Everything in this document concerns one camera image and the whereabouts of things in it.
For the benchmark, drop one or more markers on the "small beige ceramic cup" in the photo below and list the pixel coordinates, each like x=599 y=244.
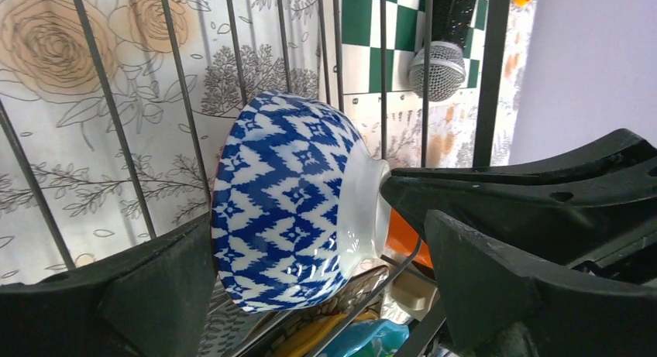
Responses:
x=413 y=295

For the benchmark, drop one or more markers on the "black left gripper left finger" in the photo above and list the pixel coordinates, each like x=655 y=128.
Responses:
x=149 y=300

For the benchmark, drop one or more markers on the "blue white patterned bowl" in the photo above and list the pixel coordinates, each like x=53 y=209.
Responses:
x=296 y=204

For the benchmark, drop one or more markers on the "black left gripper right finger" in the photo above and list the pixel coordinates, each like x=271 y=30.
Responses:
x=502 y=301

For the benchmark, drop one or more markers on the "black glitter microphone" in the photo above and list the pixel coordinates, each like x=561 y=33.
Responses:
x=438 y=69

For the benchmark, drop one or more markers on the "blue polka dot plate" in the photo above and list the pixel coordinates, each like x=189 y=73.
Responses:
x=374 y=338

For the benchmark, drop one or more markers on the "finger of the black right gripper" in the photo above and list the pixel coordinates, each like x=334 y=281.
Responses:
x=592 y=208

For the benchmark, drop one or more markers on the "green white chessboard mat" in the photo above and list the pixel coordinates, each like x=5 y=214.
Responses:
x=379 y=44

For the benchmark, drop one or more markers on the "yellow polka dot plate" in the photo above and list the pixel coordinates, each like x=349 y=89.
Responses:
x=302 y=339

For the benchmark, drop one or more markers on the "black floral square plate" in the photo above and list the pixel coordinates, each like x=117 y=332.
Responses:
x=344 y=301

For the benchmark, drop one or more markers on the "orange ceramic mug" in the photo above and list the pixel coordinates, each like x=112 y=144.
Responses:
x=402 y=238

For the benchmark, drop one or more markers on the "grey wire dish rack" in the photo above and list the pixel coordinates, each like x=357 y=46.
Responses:
x=66 y=51

